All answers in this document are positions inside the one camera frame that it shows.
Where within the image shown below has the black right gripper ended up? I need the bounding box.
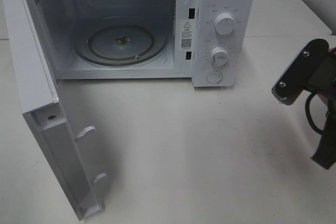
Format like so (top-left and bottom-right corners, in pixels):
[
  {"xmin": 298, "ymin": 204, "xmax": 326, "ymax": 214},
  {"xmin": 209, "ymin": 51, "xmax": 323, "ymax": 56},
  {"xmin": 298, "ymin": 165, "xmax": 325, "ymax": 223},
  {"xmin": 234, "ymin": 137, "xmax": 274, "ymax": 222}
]
[{"xmin": 308, "ymin": 51, "xmax": 335, "ymax": 169}]

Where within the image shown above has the round white door button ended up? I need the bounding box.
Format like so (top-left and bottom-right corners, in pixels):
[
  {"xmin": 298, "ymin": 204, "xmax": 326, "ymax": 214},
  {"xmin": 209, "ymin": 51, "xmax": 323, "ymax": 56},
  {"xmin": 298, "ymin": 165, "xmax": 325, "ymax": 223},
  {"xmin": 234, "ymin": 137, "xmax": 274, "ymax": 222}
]
[{"xmin": 206, "ymin": 71, "xmax": 223, "ymax": 84}]

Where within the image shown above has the white timer knob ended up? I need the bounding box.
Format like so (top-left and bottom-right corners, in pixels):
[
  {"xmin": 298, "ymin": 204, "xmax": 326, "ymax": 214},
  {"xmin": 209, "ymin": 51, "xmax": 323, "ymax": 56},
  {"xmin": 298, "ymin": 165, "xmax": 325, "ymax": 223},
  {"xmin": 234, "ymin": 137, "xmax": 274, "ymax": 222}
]
[{"xmin": 210, "ymin": 47, "xmax": 229, "ymax": 67}]

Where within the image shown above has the white microwave door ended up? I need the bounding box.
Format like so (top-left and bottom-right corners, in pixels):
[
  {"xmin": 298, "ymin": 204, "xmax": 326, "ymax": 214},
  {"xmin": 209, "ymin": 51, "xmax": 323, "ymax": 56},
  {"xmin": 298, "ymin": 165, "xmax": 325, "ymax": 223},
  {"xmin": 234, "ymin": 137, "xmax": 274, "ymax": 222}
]
[{"xmin": 3, "ymin": 0, "xmax": 106, "ymax": 220}]

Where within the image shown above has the upper white round knob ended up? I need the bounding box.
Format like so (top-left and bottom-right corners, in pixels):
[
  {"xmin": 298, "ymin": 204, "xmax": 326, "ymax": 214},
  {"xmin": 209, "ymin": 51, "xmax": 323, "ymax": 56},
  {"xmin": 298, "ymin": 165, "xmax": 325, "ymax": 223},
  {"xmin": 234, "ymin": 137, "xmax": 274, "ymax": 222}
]
[{"xmin": 214, "ymin": 11, "xmax": 237, "ymax": 35}]

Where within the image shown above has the white microwave oven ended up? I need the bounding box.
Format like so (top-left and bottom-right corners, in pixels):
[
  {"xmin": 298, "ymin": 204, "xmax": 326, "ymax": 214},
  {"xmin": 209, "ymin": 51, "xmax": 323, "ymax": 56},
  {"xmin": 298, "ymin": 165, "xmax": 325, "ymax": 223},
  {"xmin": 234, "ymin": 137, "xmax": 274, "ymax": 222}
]
[{"xmin": 42, "ymin": 0, "xmax": 253, "ymax": 87}]

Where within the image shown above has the white warning label sticker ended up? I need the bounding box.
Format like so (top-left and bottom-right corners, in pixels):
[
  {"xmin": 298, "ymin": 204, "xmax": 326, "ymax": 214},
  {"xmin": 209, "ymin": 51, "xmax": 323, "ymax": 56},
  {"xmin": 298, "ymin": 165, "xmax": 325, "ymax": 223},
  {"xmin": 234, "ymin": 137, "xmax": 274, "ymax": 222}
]
[{"xmin": 178, "ymin": 19, "xmax": 195, "ymax": 50}]

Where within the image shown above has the glass microwave turntable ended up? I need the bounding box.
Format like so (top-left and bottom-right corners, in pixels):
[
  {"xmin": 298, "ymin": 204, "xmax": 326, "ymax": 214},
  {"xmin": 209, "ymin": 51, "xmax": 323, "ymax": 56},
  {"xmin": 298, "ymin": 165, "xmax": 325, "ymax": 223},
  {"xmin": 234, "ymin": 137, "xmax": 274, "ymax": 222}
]
[{"xmin": 75, "ymin": 16, "xmax": 172, "ymax": 67}]

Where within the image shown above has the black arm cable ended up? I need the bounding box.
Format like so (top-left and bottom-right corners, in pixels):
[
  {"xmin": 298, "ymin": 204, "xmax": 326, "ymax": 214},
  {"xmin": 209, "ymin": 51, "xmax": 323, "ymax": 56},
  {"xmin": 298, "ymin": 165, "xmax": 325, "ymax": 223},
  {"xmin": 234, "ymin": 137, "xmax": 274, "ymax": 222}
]
[{"xmin": 304, "ymin": 91, "xmax": 326, "ymax": 135}]

